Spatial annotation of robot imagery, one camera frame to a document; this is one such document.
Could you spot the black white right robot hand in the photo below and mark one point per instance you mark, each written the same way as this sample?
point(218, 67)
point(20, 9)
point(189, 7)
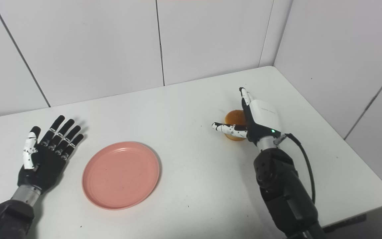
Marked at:
point(262, 119)

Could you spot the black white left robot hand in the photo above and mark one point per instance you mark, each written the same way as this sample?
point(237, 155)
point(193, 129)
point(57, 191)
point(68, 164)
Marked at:
point(45, 166)

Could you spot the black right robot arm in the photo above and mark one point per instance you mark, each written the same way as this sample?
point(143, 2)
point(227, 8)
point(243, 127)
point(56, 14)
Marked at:
point(284, 189)

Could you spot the toy hamburger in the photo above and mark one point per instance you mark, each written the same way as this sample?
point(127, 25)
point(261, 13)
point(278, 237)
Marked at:
point(234, 118)

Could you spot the pink round plate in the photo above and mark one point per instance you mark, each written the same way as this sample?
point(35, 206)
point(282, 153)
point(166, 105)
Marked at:
point(121, 176)

